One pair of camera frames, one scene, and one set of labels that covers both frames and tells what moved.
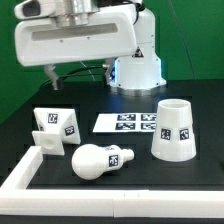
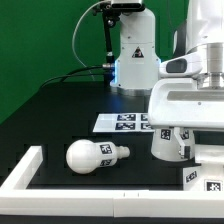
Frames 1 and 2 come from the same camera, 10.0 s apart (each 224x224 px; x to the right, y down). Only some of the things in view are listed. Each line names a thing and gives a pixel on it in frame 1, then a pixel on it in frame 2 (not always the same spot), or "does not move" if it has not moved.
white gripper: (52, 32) → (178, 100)
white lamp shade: (173, 136) does not move
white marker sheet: (126, 123) does not move
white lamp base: (56, 127) → (209, 176)
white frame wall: (16, 198) does not move
